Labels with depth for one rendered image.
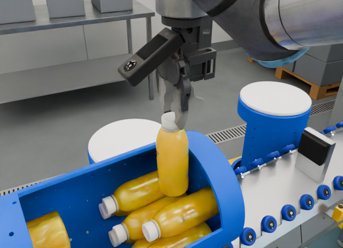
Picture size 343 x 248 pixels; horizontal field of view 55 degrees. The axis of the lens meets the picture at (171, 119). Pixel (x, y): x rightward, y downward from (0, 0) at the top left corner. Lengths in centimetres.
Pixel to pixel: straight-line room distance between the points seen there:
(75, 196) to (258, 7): 62
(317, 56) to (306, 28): 331
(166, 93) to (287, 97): 83
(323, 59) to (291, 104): 229
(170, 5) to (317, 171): 79
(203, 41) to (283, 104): 79
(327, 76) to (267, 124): 246
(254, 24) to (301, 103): 98
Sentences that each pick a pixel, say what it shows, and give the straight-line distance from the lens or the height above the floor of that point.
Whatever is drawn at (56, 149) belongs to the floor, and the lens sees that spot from 289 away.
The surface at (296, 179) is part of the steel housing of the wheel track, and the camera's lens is 116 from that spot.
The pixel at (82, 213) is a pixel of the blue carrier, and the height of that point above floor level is 104.
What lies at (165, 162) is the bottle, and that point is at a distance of 67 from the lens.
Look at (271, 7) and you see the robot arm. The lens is 39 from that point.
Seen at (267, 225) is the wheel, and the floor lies 97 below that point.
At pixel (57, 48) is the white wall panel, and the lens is 393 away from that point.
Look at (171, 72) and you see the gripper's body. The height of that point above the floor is 143.
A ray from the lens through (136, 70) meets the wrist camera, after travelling 54.
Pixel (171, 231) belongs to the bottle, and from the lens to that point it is 72.
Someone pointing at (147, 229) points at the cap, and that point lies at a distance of 71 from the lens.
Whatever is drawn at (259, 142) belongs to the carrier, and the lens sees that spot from 134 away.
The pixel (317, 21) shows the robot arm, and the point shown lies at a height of 158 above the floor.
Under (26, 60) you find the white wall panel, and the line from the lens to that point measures 395.
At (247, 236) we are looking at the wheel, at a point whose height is 97.
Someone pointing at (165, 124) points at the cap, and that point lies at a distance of 63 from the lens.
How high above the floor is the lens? 167
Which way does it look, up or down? 32 degrees down
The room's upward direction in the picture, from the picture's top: straight up
